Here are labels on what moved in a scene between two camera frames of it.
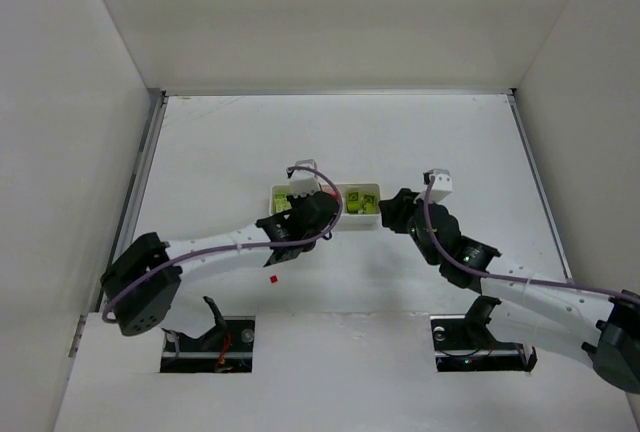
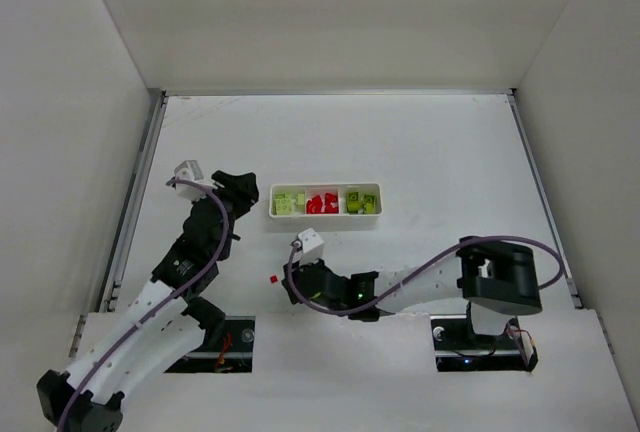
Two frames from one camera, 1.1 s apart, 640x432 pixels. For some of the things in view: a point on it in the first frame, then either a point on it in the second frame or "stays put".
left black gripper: x=323 y=203 to x=232 y=191
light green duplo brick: x=280 y=203 stays put
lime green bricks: x=353 y=201 stays put
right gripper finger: x=396 y=212 to x=296 y=280
